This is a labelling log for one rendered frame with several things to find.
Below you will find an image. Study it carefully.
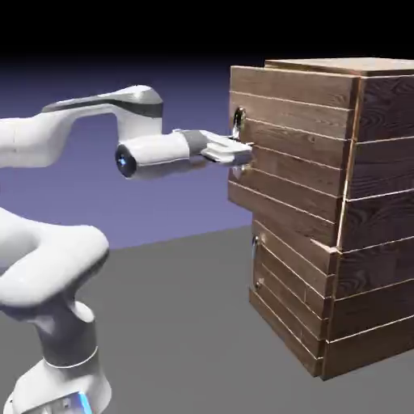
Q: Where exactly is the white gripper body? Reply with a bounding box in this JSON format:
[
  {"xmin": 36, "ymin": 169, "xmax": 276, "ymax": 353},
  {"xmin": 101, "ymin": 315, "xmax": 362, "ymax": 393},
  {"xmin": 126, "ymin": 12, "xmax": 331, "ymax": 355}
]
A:
[{"xmin": 200, "ymin": 129, "xmax": 255, "ymax": 167}]

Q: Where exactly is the long curved metal handle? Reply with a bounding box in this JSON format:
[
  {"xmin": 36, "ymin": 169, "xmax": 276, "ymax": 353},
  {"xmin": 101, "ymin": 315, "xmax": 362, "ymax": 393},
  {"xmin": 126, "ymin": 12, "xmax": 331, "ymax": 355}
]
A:
[{"xmin": 230, "ymin": 107, "xmax": 254, "ymax": 180}]

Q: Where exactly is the large wooden cabinet door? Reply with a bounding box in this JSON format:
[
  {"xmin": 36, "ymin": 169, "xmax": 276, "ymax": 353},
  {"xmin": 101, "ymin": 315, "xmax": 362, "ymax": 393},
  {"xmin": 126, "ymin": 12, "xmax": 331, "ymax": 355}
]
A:
[{"xmin": 227, "ymin": 65, "xmax": 361, "ymax": 249}]

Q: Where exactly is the small wooden cabinet door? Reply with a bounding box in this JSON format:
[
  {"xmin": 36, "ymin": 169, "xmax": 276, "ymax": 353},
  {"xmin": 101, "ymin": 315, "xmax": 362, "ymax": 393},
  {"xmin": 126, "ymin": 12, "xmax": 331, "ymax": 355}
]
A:
[{"xmin": 248, "ymin": 219, "xmax": 340, "ymax": 378}]

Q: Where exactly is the dark wooden cabinet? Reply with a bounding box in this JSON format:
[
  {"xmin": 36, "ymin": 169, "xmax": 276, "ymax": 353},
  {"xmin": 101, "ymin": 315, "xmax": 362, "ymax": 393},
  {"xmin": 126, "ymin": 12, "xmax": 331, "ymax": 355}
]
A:
[{"xmin": 227, "ymin": 57, "xmax": 414, "ymax": 382}]

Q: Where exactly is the short curved metal handle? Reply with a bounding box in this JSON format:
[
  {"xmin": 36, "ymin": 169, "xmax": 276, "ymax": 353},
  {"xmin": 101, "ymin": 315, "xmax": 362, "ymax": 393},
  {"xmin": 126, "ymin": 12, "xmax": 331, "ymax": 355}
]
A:
[{"xmin": 251, "ymin": 234, "xmax": 264, "ymax": 290}]

